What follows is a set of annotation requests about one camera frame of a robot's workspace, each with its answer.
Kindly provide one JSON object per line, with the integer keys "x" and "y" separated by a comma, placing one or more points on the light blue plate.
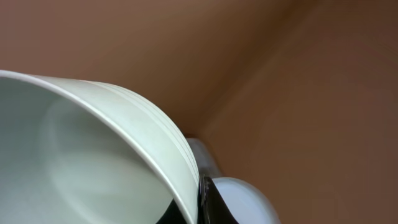
{"x": 245, "y": 202}

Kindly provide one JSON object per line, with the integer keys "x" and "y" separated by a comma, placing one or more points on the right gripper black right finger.
{"x": 211, "y": 206}

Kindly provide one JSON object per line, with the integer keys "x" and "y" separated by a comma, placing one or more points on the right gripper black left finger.
{"x": 172, "y": 215}

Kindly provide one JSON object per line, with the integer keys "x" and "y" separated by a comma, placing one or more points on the green bowl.
{"x": 76, "y": 151}

